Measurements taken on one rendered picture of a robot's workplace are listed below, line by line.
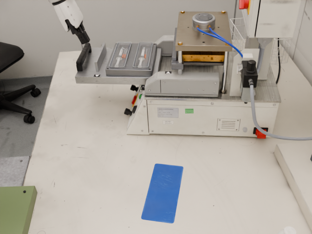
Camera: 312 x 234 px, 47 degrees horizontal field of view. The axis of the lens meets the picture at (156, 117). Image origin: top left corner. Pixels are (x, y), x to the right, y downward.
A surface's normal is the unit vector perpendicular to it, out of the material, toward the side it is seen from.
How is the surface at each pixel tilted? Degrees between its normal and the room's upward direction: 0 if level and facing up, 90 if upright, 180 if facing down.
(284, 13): 90
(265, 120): 90
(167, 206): 0
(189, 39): 0
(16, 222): 5
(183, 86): 90
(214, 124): 90
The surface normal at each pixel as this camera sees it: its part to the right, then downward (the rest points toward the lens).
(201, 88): -0.09, 0.63
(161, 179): -0.04, -0.78
